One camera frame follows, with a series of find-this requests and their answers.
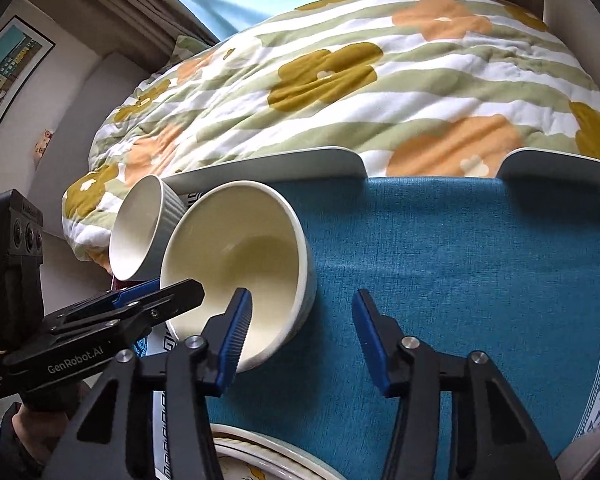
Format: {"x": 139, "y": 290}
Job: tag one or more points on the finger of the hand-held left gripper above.
{"x": 175, "y": 300}
{"x": 130, "y": 296}

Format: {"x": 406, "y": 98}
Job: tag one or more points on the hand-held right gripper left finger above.
{"x": 235, "y": 337}

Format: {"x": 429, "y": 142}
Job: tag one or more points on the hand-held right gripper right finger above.
{"x": 370, "y": 342}

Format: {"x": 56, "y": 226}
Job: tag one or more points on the white ribbed bowl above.
{"x": 145, "y": 230}

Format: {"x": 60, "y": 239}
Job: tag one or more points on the cream round bowl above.
{"x": 240, "y": 270}

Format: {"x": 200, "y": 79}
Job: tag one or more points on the white plate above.
{"x": 305, "y": 455}

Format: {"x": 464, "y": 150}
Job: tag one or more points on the cartoon print plate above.
{"x": 250, "y": 467}

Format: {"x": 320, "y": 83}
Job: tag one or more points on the person's left hand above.
{"x": 35, "y": 430}

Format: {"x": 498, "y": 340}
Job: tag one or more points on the blue patterned tablecloth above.
{"x": 454, "y": 270}

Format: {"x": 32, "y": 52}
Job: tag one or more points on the white tray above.
{"x": 280, "y": 166}

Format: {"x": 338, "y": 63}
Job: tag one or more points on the small plush toy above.
{"x": 42, "y": 144}

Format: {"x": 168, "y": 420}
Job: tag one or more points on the grey headboard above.
{"x": 87, "y": 100}

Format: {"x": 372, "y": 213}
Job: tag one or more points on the framed house picture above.
{"x": 7, "y": 80}

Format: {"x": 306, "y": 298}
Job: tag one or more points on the green striped pillow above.
{"x": 190, "y": 46}

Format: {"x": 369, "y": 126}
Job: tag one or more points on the floral striped blanket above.
{"x": 360, "y": 85}

